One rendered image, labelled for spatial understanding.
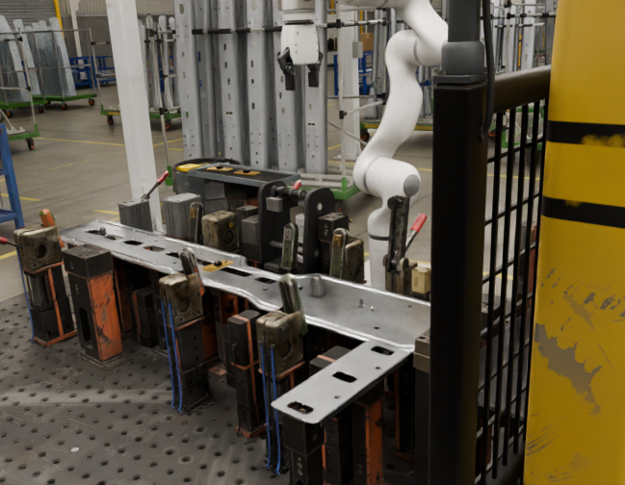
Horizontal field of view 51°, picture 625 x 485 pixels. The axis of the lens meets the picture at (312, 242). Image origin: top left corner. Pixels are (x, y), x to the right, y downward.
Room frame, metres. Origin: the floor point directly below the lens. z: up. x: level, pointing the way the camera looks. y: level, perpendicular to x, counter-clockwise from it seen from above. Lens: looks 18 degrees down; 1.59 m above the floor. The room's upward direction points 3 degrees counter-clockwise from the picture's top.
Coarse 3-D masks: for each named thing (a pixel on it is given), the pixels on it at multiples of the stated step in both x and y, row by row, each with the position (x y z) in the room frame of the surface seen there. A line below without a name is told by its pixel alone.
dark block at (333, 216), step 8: (328, 216) 1.64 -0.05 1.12; (336, 216) 1.64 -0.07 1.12; (344, 216) 1.64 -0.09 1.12; (320, 224) 1.63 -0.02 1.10; (328, 224) 1.61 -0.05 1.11; (336, 224) 1.62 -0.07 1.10; (344, 224) 1.64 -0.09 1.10; (320, 232) 1.63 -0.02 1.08; (328, 232) 1.61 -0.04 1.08; (320, 240) 1.63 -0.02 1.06; (328, 240) 1.61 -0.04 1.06; (328, 248) 1.62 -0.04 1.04; (328, 256) 1.62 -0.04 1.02; (328, 264) 1.62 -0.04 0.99; (328, 272) 1.62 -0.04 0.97
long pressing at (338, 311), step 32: (96, 224) 2.09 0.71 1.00; (128, 256) 1.75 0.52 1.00; (160, 256) 1.73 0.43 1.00; (224, 256) 1.71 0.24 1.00; (224, 288) 1.48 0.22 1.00; (256, 288) 1.46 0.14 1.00; (352, 288) 1.43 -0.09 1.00; (320, 320) 1.27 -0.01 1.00; (352, 320) 1.25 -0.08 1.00; (384, 320) 1.25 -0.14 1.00; (416, 320) 1.24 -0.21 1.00
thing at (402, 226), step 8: (392, 200) 1.42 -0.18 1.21; (400, 200) 1.43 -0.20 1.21; (408, 200) 1.44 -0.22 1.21; (392, 208) 1.42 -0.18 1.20; (400, 208) 1.45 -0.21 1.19; (408, 208) 1.44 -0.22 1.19; (392, 216) 1.44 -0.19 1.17; (400, 216) 1.44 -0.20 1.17; (392, 224) 1.44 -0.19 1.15; (400, 224) 1.44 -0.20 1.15; (392, 232) 1.44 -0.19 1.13; (400, 232) 1.43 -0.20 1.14; (392, 240) 1.44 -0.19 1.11; (400, 240) 1.42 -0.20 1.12; (392, 248) 1.44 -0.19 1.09; (400, 248) 1.42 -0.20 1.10; (392, 256) 1.44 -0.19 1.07; (400, 256) 1.42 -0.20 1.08
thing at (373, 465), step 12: (372, 396) 1.04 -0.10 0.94; (360, 408) 1.06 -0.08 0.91; (372, 408) 1.05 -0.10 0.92; (360, 420) 1.06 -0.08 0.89; (372, 420) 1.05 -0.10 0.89; (360, 432) 1.06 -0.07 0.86; (372, 432) 1.05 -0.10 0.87; (360, 444) 1.06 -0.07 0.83; (372, 444) 1.05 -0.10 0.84; (360, 456) 1.06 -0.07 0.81; (372, 456) 1.05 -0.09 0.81; (360, 468) 1.06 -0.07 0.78; (372, 468) 1.05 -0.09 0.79; (360, 480) 1.06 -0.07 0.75; (372, 480) 1.05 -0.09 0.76; (384, 480) 1.11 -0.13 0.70
